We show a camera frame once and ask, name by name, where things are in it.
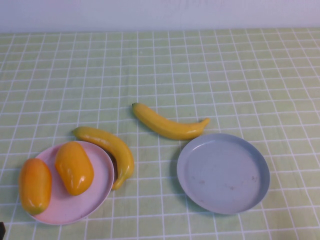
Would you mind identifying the yellow plastic banana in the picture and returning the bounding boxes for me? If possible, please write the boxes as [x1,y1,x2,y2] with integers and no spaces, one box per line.
[72,126,135,191]
[131,102,211,141]

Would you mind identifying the yellow plastic mango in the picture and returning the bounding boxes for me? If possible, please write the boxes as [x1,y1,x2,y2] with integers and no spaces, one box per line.
[54,141,95,197]

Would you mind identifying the orange-blushed plastic mango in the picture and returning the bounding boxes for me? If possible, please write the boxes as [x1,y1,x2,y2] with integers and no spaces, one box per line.
[18,157,53,216]

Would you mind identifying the grey-blue round plate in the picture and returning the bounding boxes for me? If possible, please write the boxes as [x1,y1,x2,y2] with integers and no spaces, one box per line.
[176,133,271,215]

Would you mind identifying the pink round plate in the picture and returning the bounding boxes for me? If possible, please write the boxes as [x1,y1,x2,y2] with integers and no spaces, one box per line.
[28,140,115,226]

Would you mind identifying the green checked tablecloth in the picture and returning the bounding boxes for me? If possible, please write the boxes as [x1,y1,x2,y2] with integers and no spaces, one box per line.
[0,27,320,240]

